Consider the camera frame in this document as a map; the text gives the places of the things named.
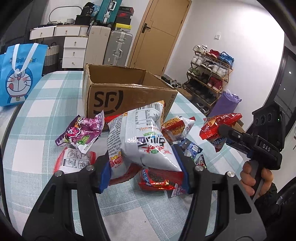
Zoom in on SF Express cardboard box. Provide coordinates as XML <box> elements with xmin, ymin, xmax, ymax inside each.
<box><xmin>82</xmin><ymin>64</ymin><xmax>178</xmax><ymax>118</ymax></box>

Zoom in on blue Oreo pack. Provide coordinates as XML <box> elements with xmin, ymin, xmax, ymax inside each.
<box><xmin>179</xmin><ymin>138</ymin><xmax>207</xmax><ymax>169</ymax></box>

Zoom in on woven laundry basket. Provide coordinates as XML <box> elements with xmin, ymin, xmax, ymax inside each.
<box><xmin>42</xmin><ymin>42</ymin><xmax>60</xmax><ymax>75</ymax></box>

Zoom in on purple candy bag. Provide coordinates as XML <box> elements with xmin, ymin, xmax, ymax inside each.
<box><xmin>55</xmin><ymin>111</ymin><xmax>105</xmax><ymax>154</ymax></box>

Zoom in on shoe rack with shoes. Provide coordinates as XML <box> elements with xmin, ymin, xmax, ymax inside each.
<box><xmin>183</xmin><ymin>45</ymin><xmax>235</xmax><ymax>115</ymax></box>

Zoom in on teal suitcase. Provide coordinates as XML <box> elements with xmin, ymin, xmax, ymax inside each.
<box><xmin>96</xmin><ymin>0</ymin><xmax>122</xmax><ymax>27</ymax></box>

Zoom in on white drawer desk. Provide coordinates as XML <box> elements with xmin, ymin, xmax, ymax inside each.
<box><xmin>30</xmin><ymin>25</ymin><xmax>88</xmax><ymax>69</ymax></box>

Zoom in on teal checkered tablecloth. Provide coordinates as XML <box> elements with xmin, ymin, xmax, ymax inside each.
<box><xmin>0</xmin><ymin>70</ymin><xmax>246</xmax><ymax>241</ymax></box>

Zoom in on black bag on desk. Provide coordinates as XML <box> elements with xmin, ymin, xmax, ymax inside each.
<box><xmin>75</xmin><ymin>2</ymin><xmax>100</xmax><ymax>26</ymax></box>

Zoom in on blue Doraemon tote bag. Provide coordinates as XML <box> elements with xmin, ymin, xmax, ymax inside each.
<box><xmin>0</xmin><ymin>43</ymin><xmax>48</xmax><ymax>106</ymax></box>

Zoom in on red corn snack bag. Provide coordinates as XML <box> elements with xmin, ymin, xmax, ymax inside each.
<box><xmin>199</xmin><ymin>113</ymin><xmax>242</xmax><ymax>152</ymax></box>

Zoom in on white noodle snack bag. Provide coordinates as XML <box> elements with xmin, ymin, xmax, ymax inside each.
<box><xmin>107</xmin><ymin>100</ymin><xmax>182</xmax><ymax>185</ymax></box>

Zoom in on stacked shoe boxes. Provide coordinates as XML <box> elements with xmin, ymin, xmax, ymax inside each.
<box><xmin>112</xmin><ymin>6</ymin><xmax>134</xmax><ymax>32</ymax></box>

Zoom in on purple gift bag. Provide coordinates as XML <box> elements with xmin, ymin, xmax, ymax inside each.
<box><xmin>208</xmin><ymin>89</ymin><xmax>242</xmax><ymax>117</ymax></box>

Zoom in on red white snack packet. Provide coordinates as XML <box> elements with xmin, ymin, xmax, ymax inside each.
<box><xmin>54</xmin><ymin>147</ymin><xmax>96</xmax><ymax>174</ymax></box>

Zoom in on wooden door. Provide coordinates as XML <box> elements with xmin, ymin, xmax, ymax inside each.
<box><xmin>127</xmin><ymin>0</ymin><xmax>192</xmax><ymax>76</ymax></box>

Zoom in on red Oreo pack small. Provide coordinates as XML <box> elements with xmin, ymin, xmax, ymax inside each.
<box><xmin>138</xmin><ymin>168</ymin><xmax>184</xmax><ymax>191</ymax></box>

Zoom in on beige suitcase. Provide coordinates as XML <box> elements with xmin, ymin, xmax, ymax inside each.
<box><xmin>84</xmin><ymin>26</ymin><xmax>111</xmax><ymax>65</ymax></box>

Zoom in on silver suitcase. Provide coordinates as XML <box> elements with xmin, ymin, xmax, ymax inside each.
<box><xmin>103</xmin><ymin>30</ymin><xmax>133</xmax><ymax>67</ymax></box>

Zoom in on person's right hand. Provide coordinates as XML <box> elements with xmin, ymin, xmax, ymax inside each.
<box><xmin>239</xmin><ymin>161</ymin><xmax>275</xmax><ymax>197</ymax></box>

